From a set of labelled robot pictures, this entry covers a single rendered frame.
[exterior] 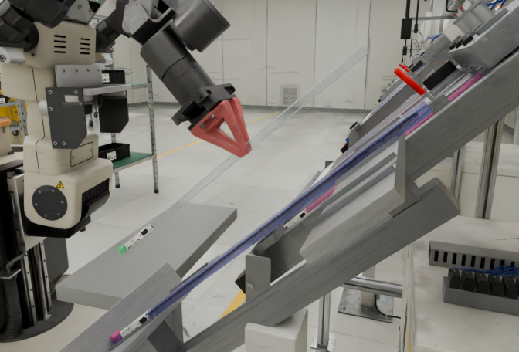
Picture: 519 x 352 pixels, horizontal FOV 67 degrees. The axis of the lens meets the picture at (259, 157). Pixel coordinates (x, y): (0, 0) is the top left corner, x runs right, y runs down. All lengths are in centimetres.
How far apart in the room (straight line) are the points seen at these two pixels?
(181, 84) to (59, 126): 64
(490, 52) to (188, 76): 45
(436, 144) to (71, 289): 83
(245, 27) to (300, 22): 139
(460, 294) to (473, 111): 42
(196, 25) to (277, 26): 942
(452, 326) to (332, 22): 903
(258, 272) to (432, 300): 39
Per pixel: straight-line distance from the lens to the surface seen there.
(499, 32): 72
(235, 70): 1032
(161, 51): 57
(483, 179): 143
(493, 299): 95
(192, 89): 55
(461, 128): 67
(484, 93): 67
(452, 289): 94
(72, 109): 112
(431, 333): 85
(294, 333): 47
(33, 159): 124
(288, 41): 987
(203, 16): 56
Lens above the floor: 110
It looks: 13 degrees down
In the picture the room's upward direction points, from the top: straight up
